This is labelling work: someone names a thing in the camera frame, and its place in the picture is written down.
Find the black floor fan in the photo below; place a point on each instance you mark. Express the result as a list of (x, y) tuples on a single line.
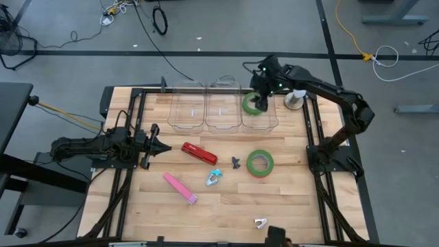
[(10, 41)]

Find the grey desk leg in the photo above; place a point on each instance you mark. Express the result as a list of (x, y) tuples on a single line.
[(394, 19)]

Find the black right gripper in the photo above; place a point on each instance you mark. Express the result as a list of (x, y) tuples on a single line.
[(267, 77)]

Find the pink and white stapler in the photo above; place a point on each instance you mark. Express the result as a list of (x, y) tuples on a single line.
[(178, 187)]

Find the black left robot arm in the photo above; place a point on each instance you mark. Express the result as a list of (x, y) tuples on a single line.
[(85, 145)]

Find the white power adapter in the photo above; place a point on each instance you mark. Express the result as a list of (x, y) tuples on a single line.
[(107, 21)]

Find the grey desk foot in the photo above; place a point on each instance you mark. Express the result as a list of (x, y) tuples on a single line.
[(418, 109)]

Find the green tape roll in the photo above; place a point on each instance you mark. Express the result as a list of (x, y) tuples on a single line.
[(247, 109), (251, 161)]

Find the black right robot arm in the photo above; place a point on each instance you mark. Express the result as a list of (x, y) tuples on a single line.
[(329, 89)]

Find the red stapler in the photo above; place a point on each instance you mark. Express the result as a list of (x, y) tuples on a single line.
[(199, 153)]

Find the black staple remover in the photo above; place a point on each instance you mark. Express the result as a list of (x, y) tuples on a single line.
[(235, 162)]

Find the black aluminium table frame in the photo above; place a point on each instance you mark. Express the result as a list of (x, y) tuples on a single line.
[(152, 91)]

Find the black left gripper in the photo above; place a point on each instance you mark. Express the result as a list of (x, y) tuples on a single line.
[(145, 147)]

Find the white bulb lamp brass base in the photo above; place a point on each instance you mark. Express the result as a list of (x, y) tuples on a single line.
[(294, 102)]

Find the lilac staple remover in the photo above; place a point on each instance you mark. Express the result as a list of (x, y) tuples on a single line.
[(259, 224)]

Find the teal staple remover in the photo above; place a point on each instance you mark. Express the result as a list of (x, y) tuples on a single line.
[(216, 172)]

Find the clear plastic bin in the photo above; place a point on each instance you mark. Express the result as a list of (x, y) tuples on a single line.
[(271, 120), (223, 106), (187, 106)]

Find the black desk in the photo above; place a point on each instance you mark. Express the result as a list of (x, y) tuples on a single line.
[(13, 109)]

